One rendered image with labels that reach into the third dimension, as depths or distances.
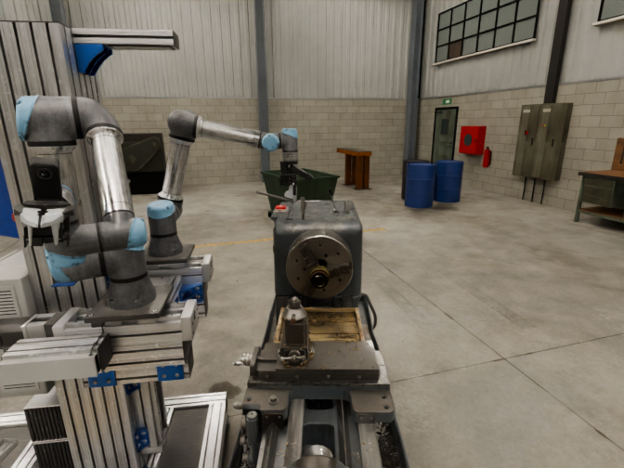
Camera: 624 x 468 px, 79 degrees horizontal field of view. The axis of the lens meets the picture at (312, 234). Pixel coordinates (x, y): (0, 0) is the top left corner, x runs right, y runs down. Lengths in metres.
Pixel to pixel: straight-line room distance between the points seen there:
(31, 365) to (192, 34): 10.91
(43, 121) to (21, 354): 0.68
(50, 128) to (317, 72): 11.21
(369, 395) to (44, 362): 0.98
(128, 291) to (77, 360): 0.24
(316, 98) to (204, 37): 3.48
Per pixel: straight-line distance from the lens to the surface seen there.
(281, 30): 12.13
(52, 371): 1.41
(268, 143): 1.69
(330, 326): 1.68
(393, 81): 13.14
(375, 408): 1.27
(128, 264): 1.32
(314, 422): 1.31
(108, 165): 1.15
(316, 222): 1.89
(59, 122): 1.26
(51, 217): 0.78
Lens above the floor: 1.73
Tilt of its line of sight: 17 degrees down
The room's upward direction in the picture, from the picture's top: 1 degrees counter-clockwise
